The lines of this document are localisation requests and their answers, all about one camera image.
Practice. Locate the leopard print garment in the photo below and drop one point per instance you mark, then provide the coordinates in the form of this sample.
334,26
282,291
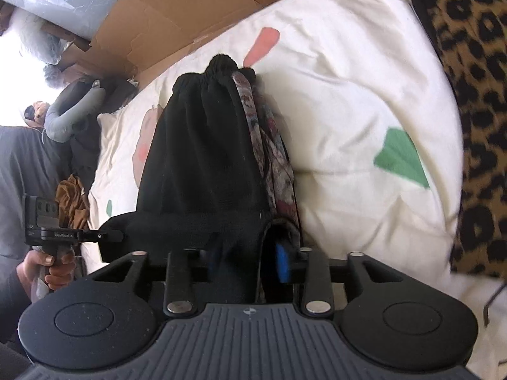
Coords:
475,87

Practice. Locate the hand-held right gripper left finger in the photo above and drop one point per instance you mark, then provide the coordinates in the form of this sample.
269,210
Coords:
214,263

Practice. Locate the clear crumpled plastic bag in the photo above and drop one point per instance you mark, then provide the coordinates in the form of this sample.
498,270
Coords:
35,35

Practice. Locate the black pants with bear print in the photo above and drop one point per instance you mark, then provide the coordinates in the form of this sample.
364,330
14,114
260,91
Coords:
198,158

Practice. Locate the person's left hand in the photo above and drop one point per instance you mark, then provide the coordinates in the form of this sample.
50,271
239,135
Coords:
59,273

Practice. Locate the grey garment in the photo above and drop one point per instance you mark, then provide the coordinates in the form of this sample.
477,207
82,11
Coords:
67,114

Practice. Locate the small plush toy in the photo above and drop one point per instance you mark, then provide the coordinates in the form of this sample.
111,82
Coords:
37,113

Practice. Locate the cream printed bedsheet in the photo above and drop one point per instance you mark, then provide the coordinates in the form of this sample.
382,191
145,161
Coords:
356,107

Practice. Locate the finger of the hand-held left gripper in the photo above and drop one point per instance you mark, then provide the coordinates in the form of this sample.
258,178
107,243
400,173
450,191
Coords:
103,236

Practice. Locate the brown cardboard box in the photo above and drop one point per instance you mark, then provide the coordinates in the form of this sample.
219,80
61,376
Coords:
178,8

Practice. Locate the grey cloth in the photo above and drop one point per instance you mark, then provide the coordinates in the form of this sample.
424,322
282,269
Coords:
23,174

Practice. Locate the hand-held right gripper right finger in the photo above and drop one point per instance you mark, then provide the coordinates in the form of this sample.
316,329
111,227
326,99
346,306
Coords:
283,263

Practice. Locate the brown garment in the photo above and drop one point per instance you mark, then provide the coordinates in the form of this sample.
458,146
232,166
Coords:
71,202

